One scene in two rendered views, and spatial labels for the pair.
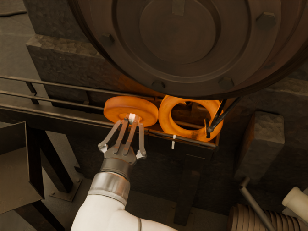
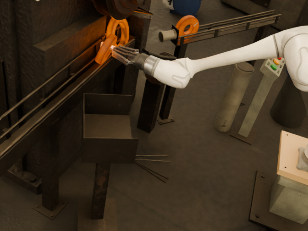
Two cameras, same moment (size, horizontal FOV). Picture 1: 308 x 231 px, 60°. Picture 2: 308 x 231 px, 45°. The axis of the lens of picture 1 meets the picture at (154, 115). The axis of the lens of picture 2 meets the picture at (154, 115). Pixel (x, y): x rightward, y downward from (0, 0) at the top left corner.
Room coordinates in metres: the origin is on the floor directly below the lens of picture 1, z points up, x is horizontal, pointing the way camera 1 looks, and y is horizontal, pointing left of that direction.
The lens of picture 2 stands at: (0.12, 1.54, 1.67)
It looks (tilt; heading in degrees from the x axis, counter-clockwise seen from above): 40 degrees down; 273
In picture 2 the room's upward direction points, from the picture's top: 13 degrees clockwise
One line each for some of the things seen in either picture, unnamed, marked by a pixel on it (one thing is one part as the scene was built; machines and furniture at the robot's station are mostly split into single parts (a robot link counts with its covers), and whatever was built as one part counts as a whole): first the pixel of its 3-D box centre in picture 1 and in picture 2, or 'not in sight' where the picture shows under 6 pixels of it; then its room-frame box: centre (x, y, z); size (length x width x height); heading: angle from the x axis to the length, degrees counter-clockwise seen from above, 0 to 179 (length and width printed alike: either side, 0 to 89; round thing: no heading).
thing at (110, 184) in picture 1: (110, 189); (151, 65); (0.26, 0.10, 0.75); 0.09 x 0.06 x 0.09; 78
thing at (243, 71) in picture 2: not in sight; (232, 98); (-0.26, -0.53, 0.26); 0.12 x 0.12 x 0.52
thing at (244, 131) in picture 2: not in sight; (259, 99); (-0.43, -0.53, 0.31); 0.24 x 0.16 x 0.62; 75
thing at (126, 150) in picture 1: (131, 139); (125, 52); (0.39, 0.06, 0.76); 0.11 x 0.01 x 0.04; 167
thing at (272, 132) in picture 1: (255, 149); (136, 33); (0.41, -0.30, 0.68); 0.11 x 0.08 x 0.24; 165
